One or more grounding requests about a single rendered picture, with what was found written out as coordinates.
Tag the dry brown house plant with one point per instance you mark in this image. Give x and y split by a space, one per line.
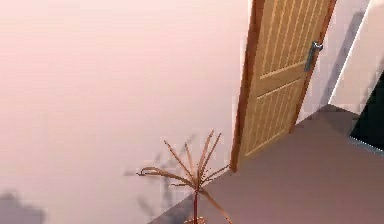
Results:
196 180

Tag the brown wooden room door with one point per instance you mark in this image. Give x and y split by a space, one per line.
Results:
280 76

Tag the black cabinet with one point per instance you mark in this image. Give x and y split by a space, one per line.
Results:
371 116

